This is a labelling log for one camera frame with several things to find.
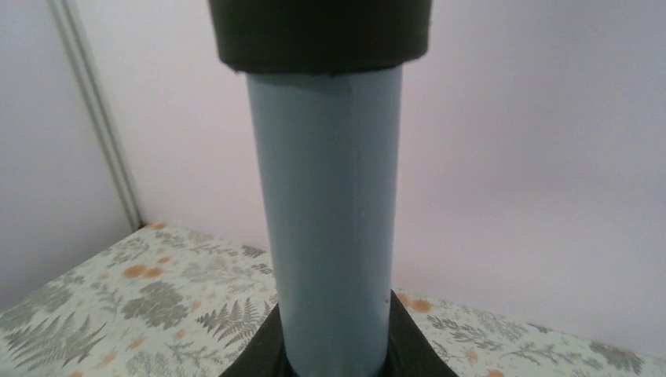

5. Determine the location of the floral patterned table mat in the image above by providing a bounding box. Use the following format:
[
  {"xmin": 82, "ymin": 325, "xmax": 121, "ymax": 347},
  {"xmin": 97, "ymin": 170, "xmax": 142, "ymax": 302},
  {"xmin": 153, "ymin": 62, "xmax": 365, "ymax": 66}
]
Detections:
[{"xmin": 1, "ymin": 223, "xmax": 665, "ymax": 376}]

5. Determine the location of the light blue music stand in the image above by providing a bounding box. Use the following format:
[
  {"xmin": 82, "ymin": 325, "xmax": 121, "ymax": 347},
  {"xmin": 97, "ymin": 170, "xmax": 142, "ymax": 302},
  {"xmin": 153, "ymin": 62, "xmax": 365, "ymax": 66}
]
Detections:
[{"xmin": 209, "ymin": 1, "xmax": 452, "ymax": 376}]

